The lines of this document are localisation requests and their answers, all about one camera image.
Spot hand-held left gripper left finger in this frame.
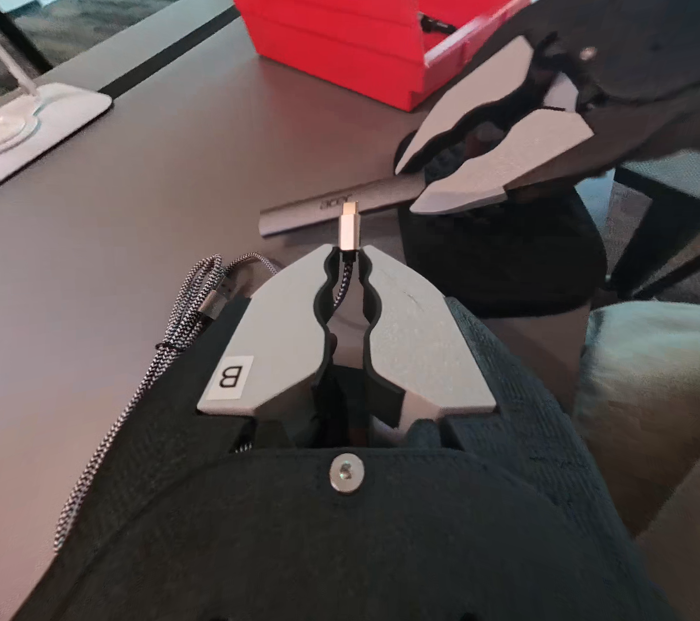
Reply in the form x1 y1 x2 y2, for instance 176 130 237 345
196 243 337 420

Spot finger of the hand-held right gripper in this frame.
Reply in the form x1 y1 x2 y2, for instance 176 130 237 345
409 108 597 217
394 34 582 177

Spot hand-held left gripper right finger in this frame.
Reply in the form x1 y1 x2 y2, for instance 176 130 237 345
357 244 498 429

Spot black cable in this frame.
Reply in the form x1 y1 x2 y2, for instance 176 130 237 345
417 12 458 36

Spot braided usb-c cable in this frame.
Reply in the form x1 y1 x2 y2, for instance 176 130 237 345
53 200 363 554

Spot grey usb hub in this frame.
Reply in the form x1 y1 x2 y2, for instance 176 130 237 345
258 177 434 239

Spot red plastic bin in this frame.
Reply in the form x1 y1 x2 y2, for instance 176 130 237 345
209 0 549 113

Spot black knitted cloth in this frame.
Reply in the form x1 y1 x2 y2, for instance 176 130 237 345
397 134 609 319

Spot person's leg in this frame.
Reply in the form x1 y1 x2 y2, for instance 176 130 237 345
573 300 700 449

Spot white book stand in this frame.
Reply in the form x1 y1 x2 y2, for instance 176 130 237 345
0 38 114 183

